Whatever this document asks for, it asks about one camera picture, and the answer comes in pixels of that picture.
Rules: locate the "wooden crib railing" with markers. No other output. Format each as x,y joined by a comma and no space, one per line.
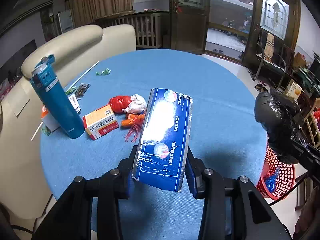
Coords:
152,27

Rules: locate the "orange white carton box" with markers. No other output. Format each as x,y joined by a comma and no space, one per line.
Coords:
49,121

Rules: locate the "white plastic straw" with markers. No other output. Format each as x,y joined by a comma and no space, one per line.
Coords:
73,84

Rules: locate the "red knotted plastic bag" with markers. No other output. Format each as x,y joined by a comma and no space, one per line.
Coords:
119,103

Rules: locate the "red plastic bag strips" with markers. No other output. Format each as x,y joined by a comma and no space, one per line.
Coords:
133,133

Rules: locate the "yellow red medicine box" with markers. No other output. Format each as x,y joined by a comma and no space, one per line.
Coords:
100,122

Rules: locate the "blue foil medicine box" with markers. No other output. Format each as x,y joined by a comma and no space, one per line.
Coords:
162,150

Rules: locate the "green candy wrapper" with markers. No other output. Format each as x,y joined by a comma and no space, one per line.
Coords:
107,71

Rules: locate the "black wall television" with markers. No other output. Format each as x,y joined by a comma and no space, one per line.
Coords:
11,70

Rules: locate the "blue round tablecloth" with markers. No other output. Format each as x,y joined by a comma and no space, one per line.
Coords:
224,134

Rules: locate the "white crumpled tissue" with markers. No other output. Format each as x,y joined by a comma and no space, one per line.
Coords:
137,105

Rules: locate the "brown glass panel door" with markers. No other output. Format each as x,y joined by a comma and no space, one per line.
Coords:
189,25

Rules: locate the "metal frame chair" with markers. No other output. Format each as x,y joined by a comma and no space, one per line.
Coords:
273,55

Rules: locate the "cream leather sofa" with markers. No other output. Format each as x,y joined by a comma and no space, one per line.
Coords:
24,190

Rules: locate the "yellow cardboard box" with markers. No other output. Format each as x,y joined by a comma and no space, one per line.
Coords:
293,90

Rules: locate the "blue water bottle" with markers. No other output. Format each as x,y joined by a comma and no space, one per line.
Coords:
48,88

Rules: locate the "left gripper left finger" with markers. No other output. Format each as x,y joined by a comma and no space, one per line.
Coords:
71,215

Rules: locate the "blue knotted plastic bag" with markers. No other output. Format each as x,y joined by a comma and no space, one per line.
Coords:
270,182

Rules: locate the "red plastic trash basket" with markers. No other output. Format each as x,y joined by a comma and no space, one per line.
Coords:
285,180

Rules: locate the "dark snack wrapper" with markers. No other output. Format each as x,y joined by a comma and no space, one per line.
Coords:
81,90

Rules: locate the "black knotted plastic bag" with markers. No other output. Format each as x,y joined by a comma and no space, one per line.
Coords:
279,115

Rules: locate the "orange crumpled wrapper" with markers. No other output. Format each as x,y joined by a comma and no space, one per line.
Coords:
133,119

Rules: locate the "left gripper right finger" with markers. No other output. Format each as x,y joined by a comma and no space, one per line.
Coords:
233,208

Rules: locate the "green wrapper near box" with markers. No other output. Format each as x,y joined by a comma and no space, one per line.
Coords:
46,130

